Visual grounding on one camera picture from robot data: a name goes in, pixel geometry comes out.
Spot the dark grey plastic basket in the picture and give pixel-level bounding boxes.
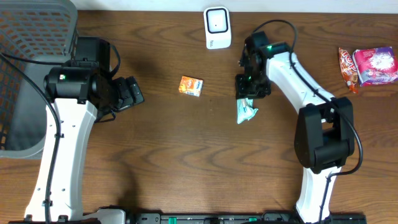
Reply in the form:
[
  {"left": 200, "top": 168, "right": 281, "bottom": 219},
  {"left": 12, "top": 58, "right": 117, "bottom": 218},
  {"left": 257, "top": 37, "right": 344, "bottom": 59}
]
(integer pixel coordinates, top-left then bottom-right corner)
[{"left": 1, "top": 0, "right": 78, "bottom": 159}]

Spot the teal snack packet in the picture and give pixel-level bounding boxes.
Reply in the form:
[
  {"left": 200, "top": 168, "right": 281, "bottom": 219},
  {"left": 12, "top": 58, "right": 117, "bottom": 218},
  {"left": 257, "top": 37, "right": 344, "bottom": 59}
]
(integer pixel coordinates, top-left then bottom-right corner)
[{"left": 236, "top": 98, "right": 258, "bottom": 124}]

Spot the purple pad package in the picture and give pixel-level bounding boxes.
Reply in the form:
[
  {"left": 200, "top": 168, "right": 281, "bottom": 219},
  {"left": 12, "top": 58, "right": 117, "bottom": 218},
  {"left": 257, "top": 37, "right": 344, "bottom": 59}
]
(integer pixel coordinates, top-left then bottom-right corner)
[{"left": 353, "top": 47, "right": 397, "bottom": 86}]

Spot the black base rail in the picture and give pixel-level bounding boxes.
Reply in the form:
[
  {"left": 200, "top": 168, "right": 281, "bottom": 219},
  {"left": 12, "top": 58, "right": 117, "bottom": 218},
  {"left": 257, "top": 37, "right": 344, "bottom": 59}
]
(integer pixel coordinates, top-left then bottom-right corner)
[{"left": 8, "top": 210, "right": 367, "bottom": 224}]

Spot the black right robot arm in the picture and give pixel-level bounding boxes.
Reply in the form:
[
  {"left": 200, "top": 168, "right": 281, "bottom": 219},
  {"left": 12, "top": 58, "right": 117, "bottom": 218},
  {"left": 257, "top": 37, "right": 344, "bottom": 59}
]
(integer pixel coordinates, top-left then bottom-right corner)
[{"left": 235, "top": 40, "right": 358, "bottom": 223}]

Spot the orange chocolate bar wrapper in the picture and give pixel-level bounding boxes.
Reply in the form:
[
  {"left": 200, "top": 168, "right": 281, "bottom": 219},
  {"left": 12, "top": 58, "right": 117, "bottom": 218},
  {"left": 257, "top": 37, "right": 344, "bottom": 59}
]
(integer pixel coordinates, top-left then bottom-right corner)
[{"left": 338, "top": 48, "right": 358, "bottom": 93}]

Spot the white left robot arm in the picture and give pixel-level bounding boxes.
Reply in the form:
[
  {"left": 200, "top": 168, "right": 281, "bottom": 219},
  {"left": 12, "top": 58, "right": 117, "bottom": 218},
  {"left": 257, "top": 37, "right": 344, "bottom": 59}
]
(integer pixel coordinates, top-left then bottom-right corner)
[{"left": 23, "top": 66, "right": 144, "bottom": 223}]

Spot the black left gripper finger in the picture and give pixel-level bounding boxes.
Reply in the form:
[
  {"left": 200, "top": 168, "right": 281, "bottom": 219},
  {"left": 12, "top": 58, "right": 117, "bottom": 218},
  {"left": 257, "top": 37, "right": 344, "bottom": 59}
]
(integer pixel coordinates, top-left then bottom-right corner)
[
  {"left": 113, "top": 77, "right": 134, "bottom": 111},
  {"left": 126, "top": 77, "right": 145, "bottom": 105}
]

